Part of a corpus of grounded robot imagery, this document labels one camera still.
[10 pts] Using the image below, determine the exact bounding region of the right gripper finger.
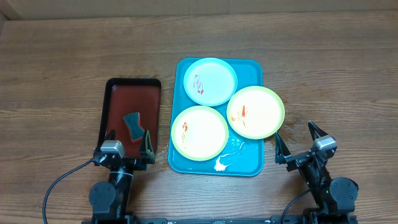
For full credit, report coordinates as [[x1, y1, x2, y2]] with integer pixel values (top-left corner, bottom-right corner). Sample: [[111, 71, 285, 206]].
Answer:
[[307, 120, 328, 140], [274, 132, 292, 164]]

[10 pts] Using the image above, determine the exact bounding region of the dark green sponge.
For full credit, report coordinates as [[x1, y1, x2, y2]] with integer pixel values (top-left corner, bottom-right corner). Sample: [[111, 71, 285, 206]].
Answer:
[[123, 112, 144, 140]]

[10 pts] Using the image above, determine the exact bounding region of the yellow-green plate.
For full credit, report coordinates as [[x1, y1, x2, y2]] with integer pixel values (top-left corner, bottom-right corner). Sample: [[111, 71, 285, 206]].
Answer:
[[226, 86, 285, 139], [170, 106, 229, 161]]

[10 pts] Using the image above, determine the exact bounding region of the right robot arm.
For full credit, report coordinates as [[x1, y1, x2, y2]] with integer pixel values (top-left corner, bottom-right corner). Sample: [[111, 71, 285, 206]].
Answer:
[[270, 121, 359, 224]]

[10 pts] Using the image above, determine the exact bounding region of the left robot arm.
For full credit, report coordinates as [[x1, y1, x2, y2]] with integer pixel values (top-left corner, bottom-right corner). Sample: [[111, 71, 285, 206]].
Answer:
[[89, 130, 155, 223]]

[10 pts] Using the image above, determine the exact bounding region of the teal plastic tray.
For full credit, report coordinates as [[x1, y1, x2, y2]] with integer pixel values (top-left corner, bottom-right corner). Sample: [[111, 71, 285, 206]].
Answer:
[[168, 57, 264, 177]]

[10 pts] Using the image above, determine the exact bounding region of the black tray with red liquid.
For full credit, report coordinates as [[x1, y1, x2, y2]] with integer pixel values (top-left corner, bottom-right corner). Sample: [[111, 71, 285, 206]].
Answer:
[[98, 78, 161, 158]]

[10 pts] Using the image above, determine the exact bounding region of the light blue plate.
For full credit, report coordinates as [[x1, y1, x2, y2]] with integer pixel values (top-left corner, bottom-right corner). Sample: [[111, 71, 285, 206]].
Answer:
[[183, 58, 238, 106]]

